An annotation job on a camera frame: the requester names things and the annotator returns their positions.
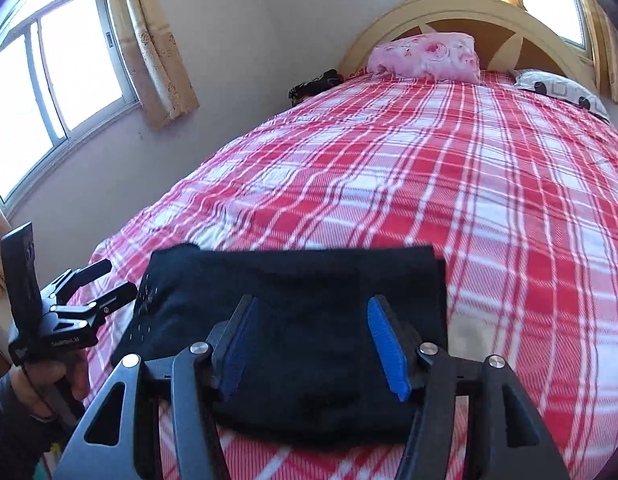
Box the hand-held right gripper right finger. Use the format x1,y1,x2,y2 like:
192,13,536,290
366,294,572,480

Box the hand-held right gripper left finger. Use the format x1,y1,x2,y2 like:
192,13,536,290
59,294,262,480

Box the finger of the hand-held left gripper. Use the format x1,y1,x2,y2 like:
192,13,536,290
42,259,113,311
54,282,138,332

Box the black pants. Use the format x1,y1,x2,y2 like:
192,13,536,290
110,243,449,448

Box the person's left forearm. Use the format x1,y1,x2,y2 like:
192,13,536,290
0,370,72,480

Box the person's left hand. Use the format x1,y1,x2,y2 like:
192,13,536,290
9,347,92,421

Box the red plaid bed sheet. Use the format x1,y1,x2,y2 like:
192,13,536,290
64,67,618,480

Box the large sliding window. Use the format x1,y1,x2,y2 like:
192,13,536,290
0,0,142,206

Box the black cloth bundle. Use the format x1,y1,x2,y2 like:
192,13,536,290
288,69,345,107

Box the pink floral pillow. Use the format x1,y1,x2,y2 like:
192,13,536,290
366,31,482,84

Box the white patterned pillow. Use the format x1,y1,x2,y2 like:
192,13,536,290
511,69,611,123

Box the cream wooden headboard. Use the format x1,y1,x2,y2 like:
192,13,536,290
337,0,597,91

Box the window behind headboard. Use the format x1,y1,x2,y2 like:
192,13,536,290
559,0,592,51

